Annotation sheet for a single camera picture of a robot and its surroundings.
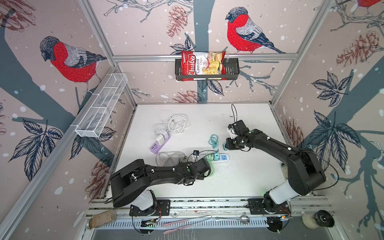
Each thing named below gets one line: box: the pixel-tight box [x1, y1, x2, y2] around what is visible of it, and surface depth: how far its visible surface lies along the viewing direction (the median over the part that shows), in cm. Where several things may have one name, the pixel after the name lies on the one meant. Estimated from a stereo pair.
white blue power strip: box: [213, 153, 230, 162], surface depth 90 cm
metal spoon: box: [215, 215, 250, 224], surface depth 71 cm
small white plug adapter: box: [156, 134, 165, 145], surface depth 93 cm
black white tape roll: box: [302, 209, 335, 229], surface depth 63 cm
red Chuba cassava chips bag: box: [181, 50, 227, 82], surface depth 90 cm
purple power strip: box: [150, 133, 171, 155], surface depth 95 cm
